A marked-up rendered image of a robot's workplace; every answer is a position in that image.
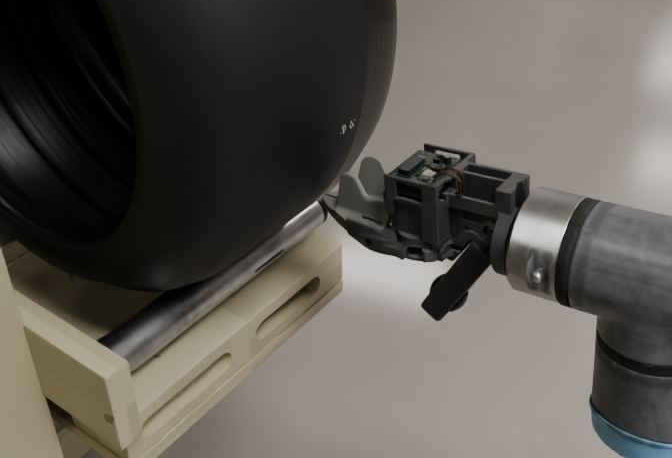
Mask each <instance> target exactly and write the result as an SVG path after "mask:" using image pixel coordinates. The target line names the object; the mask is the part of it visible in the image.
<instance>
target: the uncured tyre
mask: <svg viewBox="0 0 672 458"><path fill-rule="evenodd" d="M396 40H397V5H396V0H0V227H2V228H3V229H4V230H5V231H6V232H7V233H8V234H9V235H11V236H12V237H13V238H14V239H15V240H16V241H18V242H19V243H20V244H21V245H23V246H24V247H25V248H27V249H28V250H29V251H31V252H32V253H34V254H35V255H37V256H38V257H40V258H41V259H43V260H44V261H46V262H48V263H49V264H51V265H53V266H55V267H57V268H58V269H60V270H62V271H65V272H67V273H69V274H72V275H74V276H77V277H80V278H83V279H86V280H90V281H95V282H99V283H103V284H108V285H112V286H116V287H120V288H125V289H129V290H135V291H142V292H161V291H168V290H173V289H176V288H180V287H183V286H186V285H189V284H192V283H195V282H198V281H201V280H204V279H206V278H209V277H211V276H213V275H215V274H217V273H219V272H221V271H222V270H224V269H225V268H227V267H228V266H230V265H231V264H232V263H234V262H235V261H236V260H238V259H239V258H240V257H242V256H243V255H244V254H246V253H247V252H248V251H250V250H251V249H253V248H254V247H255V246H257V245H258V244H259V243H261V242H262V241H263V240H265V239H266V238H267V237H269V236H270V235H272V234H273V233H274V232H276V231H277V230H278V229H280V228H281V227H282V226H284V225H285V224H286V223H288V222H289V221H291V220H292V219H293V218H295V217H296V216H297V215H299V214H300V213H301V212H303V211H304V210H305V209H307V208H308V207H309V206H311V205H312V204H314V203H315V202H316V201H318V200H319V199H320V198H322V196H323V195H324V194H326V193H327V192H329V191H331V190H332V189H333V188H334V187H335V186H336V185H337V184H338V183H339V182H340V177H341V175H342V174H343V173H344V172H349V170H350V169H351V168H352V166H353V165H354V163H355V162H356V160H357V159H358V157H359V155H360V154H361V152H362V151H363V149H364V147H365V146H366V144H367V143H368V141H369V139H370V137H371V136H372V134H373V132H374V130H375V128H376V126H377V124H378V121H379V119H380V117H381V114H382V111H383V109H384V106H385V103H386V99H387V96H388V92H389V88H390V84H391V79H392V74H393V68H394V61H395V53H396ZM358 110H359V113H358V118H357V122H356V126H355V130H354V132H352V133H351V134H349V135H348V136H346V137H345V138H343V139H342V140H340V141H339V142H337V143H336V141H337V137H338V133H339V128H340V123H341V121H343V120H344V119H346V118H348V117H349V116H351V115H352V114H354V113H355V112H357V111H358Z"/></svg>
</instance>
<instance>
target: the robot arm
mask: <svg viewBox="0 0 672 458"><path fill-rule="evenodd" d="M436 150H438V151H442V152H447V153H452V154H457V155H460V158H455V157H451V155H442V154H436ZM529 191H530V175H529V174H524V173H519V172H515V171H510V170H505V169H501V168H496V167H491V166H487V165H482V164H477V163H476V153H472V152H467V151H462V150H457V149H453V148H448V147H443V146H438V145H433V144H428V143H425V144H424V151H422V150H418V151H417V152H416V153H414V154H413V155H412V156H410V157H409V158H408V159H407V160H405V161H404V162H403V163H401V164H400V165H399V166H398V167H396V168H395V169H394V170H392V171H391V172H390V173H389V174H386V172H385V170H384V168H383V166H382V164H381V162H380V161H379V160H378V159H377V158H374V157H370V156H368V157H365V158H364V159H363V160H362V161H361V164H360V169H359V174H358V177H357V176H356V175H354V174H353V173H350V172H344V173H343V174H342V175H341V177H340V183H339V190H338V191H334V192H327V193H326V194H324V195H323V196H322V199H323V203H324V205H325V207H326V209H327V210H328V212H329V213H330V214H331V216H332V217H333V218H334V219H335V220H336V221H337V222H338V224H339V225H341V226H342V227H343V228H344V229H345V230H347V232H348V234H349V235H350V236H351V237H352V238H354V239H355V240H356V241H358V242H359V243H360V244H361V245H363V246H364V247H366V248H367V249H369V250H371V251H374V252H377V253H380V254H384V255H390V256H395V257H397V258H399V259H401V260H404V259H405V258H407V259H410V260H414V261H422V262H424V263H427V262H436V261H441V262H443V261H444V260H445V259H446V258H447V259H448V260H450V261H454V260H455V259H456V258H457V257H458V256H459V255H460V254H461V253H462V252H463V251H464V250H465V249H466V250H465V251H464V252H463V253H462V254H461V256H460V257H459V258H458V259H457V260H456V262H455V263H454V264H453V265H452V267H451V268H450V269H449V270H448V271H447V273H445V274H441V275H439V276H438V277H436V278H435V279H434V280H433V282H432V284H431V286H430V291H429V292H430V293H429V294H428V296H427V297H426V298H425V299H424V301H423V302H422V303H421V307H422V308H423V309H424V310H425V311H426V312H427V313H428V314H429V315H430V316H431V317H432V318H433V319H434V320H436V321H441V320H442V319H443V318H444V317H445V315H446V314H447V313H448V312H449V311H450V312H453V311H456V310H458V309H460V308H461V307H463V306H464V304H465V303H466V301H467V299H468V294H469V292H468V291H469V289H470V288H471V287H472V286H473V285H474V284H475V283H476V282H477V281H478V279H479V278H480V277H481V276H482V275H483V274H484V273H485V272H486V270H487V269H488V268H489V267H490V266H491V265H492V268H493V270H494V271H495V272H496V273H497V274H501V275H504V276H507V280H508V282H509V284H510V285H511V287H512V288H513V289H514V290H517V291H520V292H524V293H527V294H530V295H534V296H537V297H540V298H543V299H547V300H550V301H553V302H556V303H559V304H560V305H562V306H566V307H569V308H572V309H575V310H579V311H582V312H585V313H588V314H592V315H595V316H597V321H596V339H595V354H594V369H593V384H592V393H591V394H590V397H589V405H590V408H591V419H592V424H593V427H594V430H595V432H596V433H597V435H598V436H599V438H600V439H601V440H602V441H603V442H604V443H605V444H606V445H607V446H608V447H609V448H610V449H612V450H613V451H615V452H616V453H618V454H619V455H620V456H623V457H625V458H672V216H669V215H664V214H660V213H655V212H651V211H646V210H642V209H637V208H633V207H628V206H624V205H619V204H615V203H610V202H606V201H601V200H596V199H592V198H591V197H586V196H582V195H577V194H573V193H568V192H564V191H559V190H554V189H550V188H545V187H538V188H537V189H535V190H533V191H531V193H530V194H529ZM390 223H391V225H390ZM469 244H470V245H469ZM468 245H469V246H468Z"/></svg>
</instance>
